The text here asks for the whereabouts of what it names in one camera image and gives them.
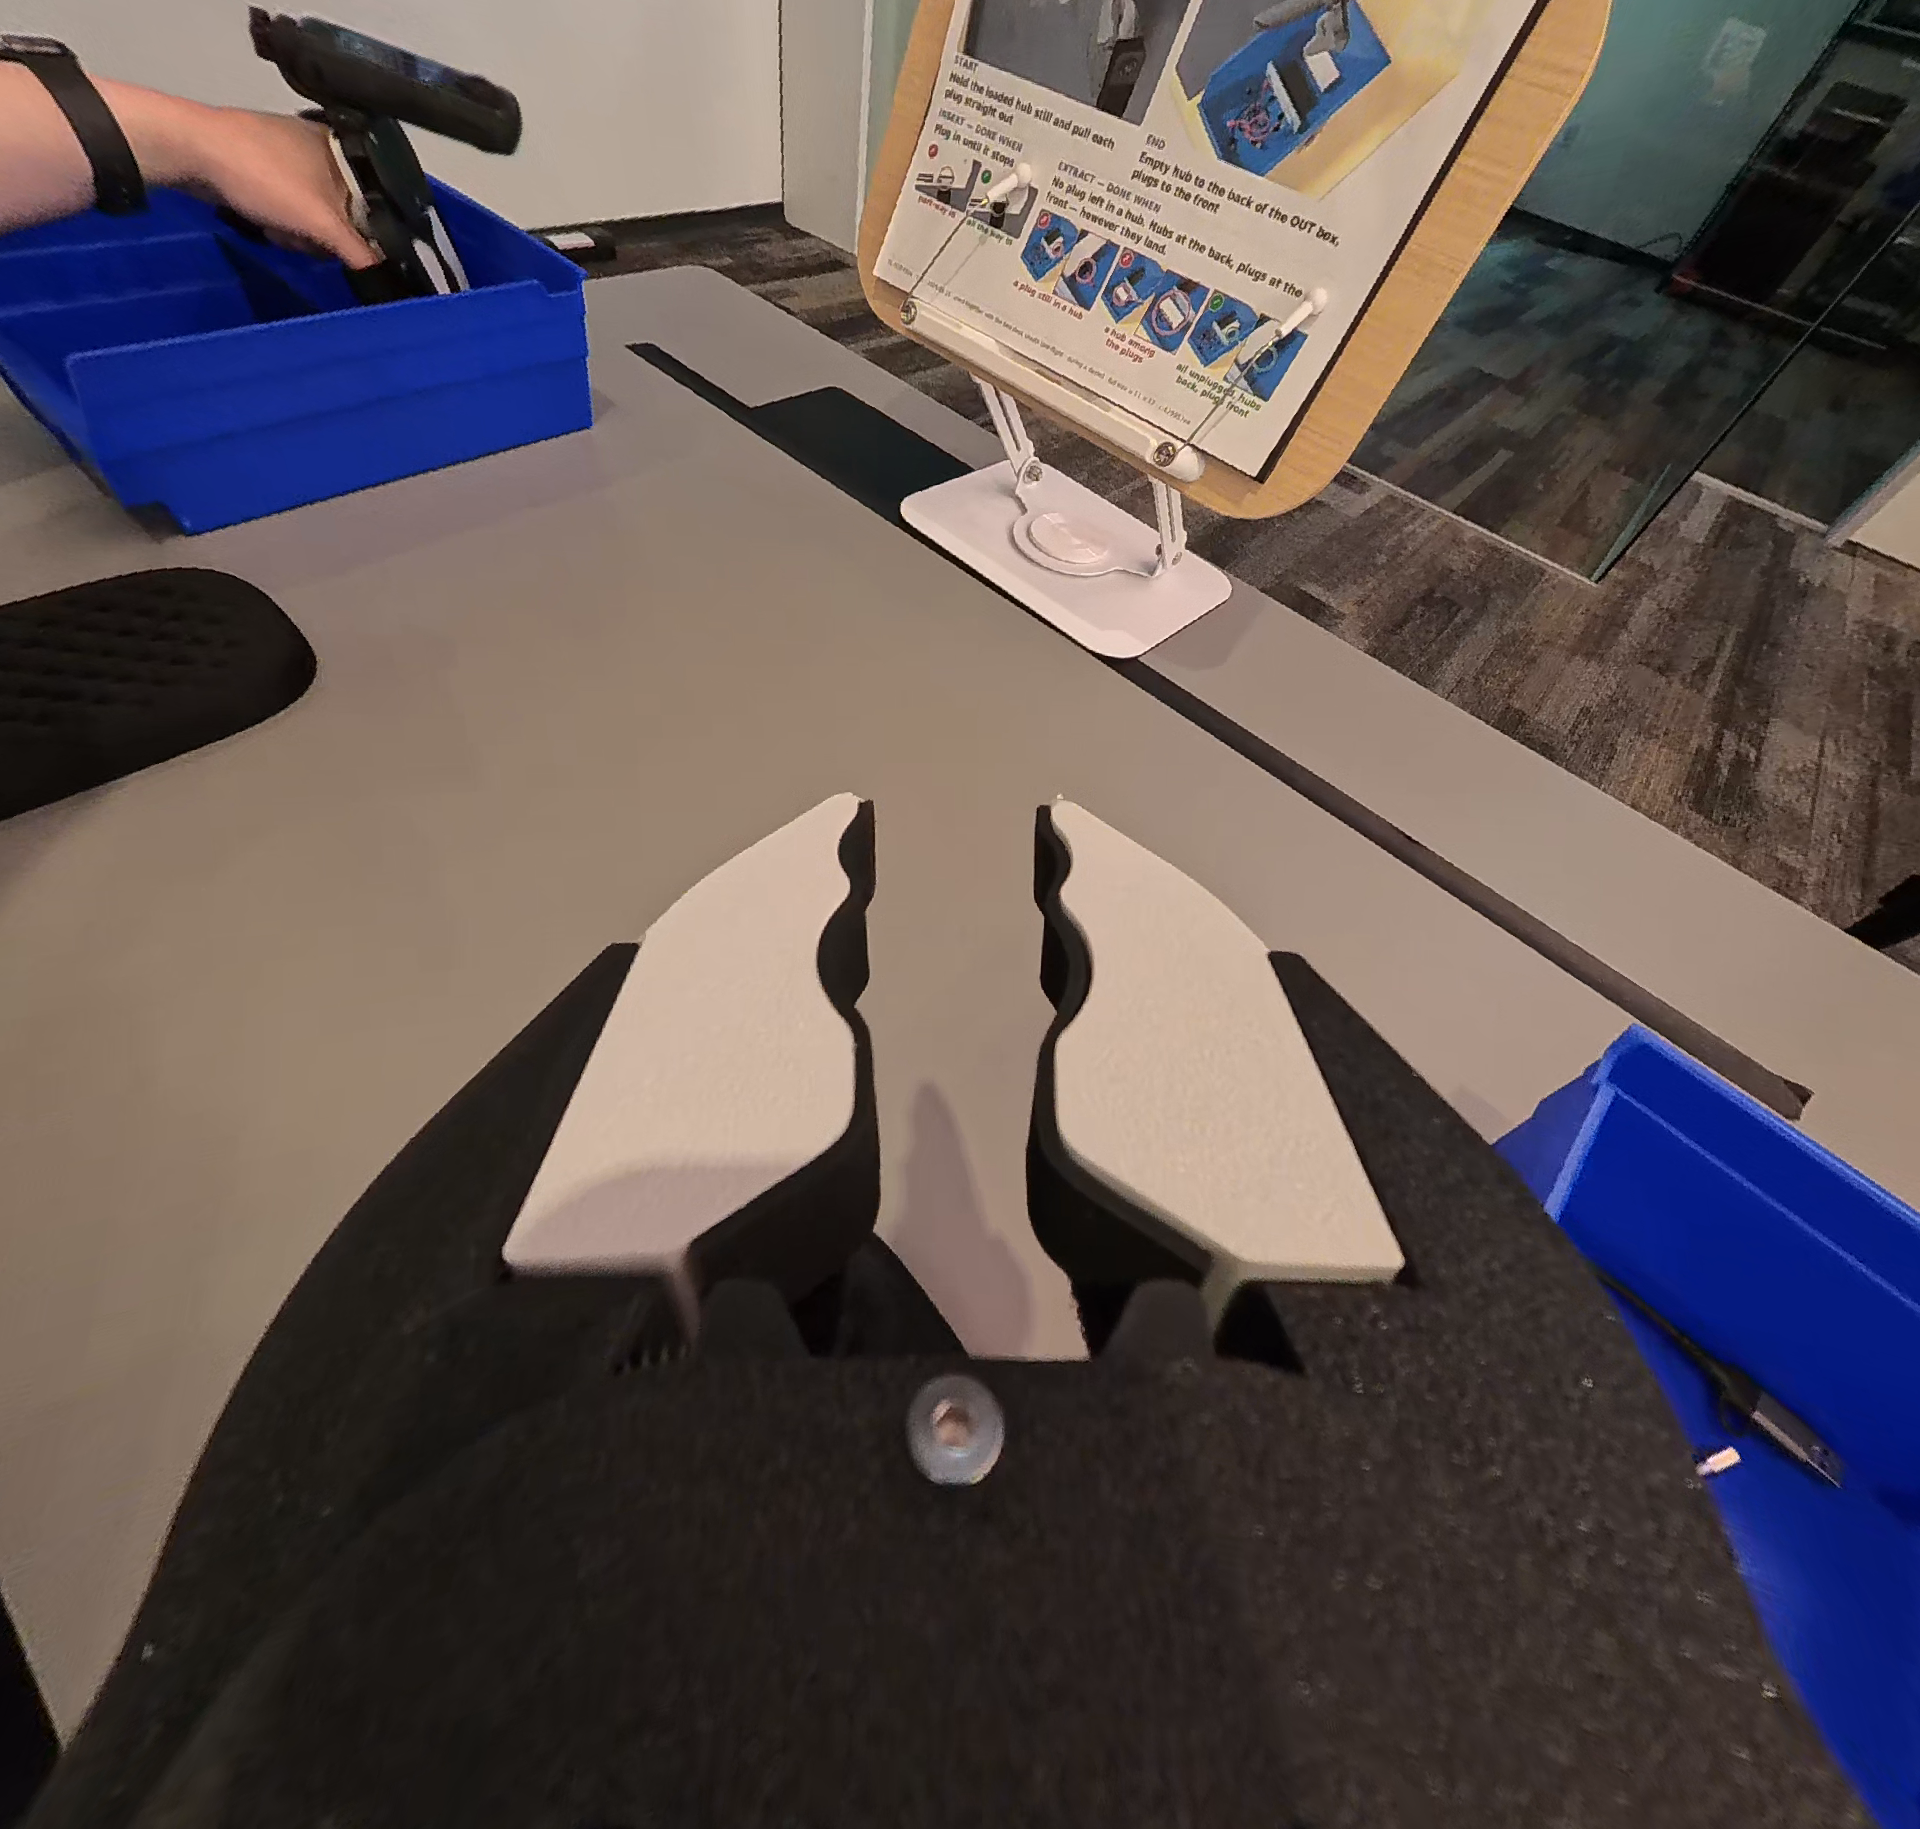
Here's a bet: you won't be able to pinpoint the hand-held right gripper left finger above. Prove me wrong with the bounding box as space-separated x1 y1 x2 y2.
502 795 878 1283

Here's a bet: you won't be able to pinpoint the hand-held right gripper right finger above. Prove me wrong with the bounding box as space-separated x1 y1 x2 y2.
1026 799 1411 1288

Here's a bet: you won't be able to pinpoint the blue plastic bin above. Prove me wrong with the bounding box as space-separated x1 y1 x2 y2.
0 172 594 538
1491 1023 1920 1829

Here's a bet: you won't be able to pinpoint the black usb cable blue plugs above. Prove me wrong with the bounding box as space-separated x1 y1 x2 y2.
1597 1275 1849 1493

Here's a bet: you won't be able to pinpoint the person's left forearm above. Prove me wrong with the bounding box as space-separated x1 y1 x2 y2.
0 59 227 233

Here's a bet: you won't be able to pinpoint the person's left hand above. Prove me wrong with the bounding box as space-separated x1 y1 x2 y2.
194 101 391 274

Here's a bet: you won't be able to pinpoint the black wristband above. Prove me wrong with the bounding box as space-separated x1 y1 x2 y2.
0 36 151 218

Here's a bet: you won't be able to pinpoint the black textured cushion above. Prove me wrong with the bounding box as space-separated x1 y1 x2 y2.
0 566 320 822

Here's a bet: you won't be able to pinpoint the white stand with wooden board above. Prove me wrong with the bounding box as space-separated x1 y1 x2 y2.
855 0 1619 662

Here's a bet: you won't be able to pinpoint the printed instruction sheet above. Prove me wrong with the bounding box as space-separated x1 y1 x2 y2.
875 0 1608 481

